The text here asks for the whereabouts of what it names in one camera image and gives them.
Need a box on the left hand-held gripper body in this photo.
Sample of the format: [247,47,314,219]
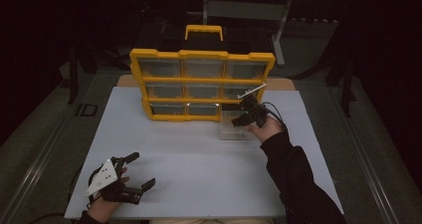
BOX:
[85,155,142,206]

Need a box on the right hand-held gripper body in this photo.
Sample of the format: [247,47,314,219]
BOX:
[237,82,269,128]

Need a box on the clear plastic drawer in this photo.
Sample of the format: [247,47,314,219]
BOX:
[218,110,259,141]

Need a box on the person's right hand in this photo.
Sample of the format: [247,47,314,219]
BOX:
[248,115,286,144]

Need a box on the person's left hand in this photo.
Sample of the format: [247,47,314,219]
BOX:
[87,166,130,224]

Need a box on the yellow black parts organizer cabinet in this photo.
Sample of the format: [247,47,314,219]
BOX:
[128,24,277,123]

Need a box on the grey metal stand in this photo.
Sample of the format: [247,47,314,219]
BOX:
[201,0,297,68]

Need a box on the set of clear cabinet drawers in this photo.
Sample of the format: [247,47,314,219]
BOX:
[138,58,269,116]

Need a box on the left hand-held gripper cable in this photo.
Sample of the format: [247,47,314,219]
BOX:
[86,165,104,210]

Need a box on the hand-held gripper cable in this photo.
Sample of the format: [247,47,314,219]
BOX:
[86,165,104,210]
[261,101,289,130]

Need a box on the right hand-held gripper cable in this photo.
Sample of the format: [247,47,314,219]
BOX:
[261,101,289,130]

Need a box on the dark floor cable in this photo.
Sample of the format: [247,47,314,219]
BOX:
[29,211,83,224]

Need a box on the black rectangular floor frame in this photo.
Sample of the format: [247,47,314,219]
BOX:
[75,103,100,117]

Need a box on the dark stand post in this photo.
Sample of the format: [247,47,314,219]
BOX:
[66,34,83,106]
[339,44,358,118]

